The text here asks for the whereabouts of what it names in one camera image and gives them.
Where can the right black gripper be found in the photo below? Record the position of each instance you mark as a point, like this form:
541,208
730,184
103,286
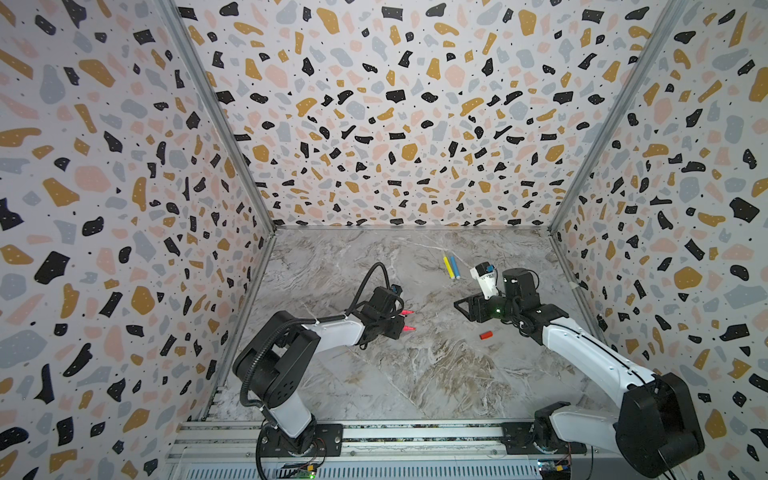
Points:
486,308

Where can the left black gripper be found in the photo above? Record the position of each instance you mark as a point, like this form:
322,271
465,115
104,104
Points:
397,323

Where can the yellow highlighter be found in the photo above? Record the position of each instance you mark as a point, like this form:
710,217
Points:
448,267

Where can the blue highlighter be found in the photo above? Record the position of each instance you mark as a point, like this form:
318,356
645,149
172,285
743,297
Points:
455,267

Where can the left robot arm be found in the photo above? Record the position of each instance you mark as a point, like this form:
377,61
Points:
273,364

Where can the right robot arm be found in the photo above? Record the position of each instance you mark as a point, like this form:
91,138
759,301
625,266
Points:
656,427

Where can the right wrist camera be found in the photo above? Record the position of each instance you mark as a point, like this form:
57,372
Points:
486,276

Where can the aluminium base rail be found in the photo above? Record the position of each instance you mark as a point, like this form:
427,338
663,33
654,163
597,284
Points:
379,449

